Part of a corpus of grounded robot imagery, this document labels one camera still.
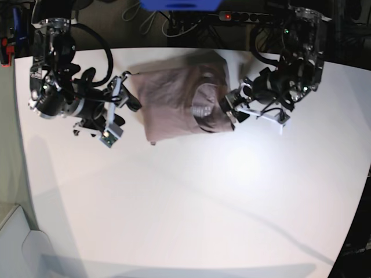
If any mauve t-shirt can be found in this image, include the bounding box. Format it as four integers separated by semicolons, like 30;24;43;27
129;50;234;144

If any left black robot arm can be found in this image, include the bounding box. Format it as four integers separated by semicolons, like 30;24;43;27
220;3;330;126

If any grey power strip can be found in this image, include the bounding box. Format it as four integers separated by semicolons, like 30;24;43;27
218;11;275;24

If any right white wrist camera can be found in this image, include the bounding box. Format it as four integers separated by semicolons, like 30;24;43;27
99;122;123;148

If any white side table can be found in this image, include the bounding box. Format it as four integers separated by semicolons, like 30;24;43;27
1;206;53;277

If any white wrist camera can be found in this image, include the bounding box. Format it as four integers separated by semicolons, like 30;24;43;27
277;113;290;135
99;122;123;148

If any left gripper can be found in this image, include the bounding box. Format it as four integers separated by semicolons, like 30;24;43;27
219;77;294;123

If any blue box at top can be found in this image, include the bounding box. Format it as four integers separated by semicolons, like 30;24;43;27
140;0;222;12

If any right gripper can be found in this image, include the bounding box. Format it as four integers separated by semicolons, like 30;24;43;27
72;71;142;136

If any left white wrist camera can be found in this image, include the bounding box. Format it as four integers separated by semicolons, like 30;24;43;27
277;113;290;135

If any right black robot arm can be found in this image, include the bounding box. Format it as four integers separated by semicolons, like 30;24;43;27
28;1;141;145

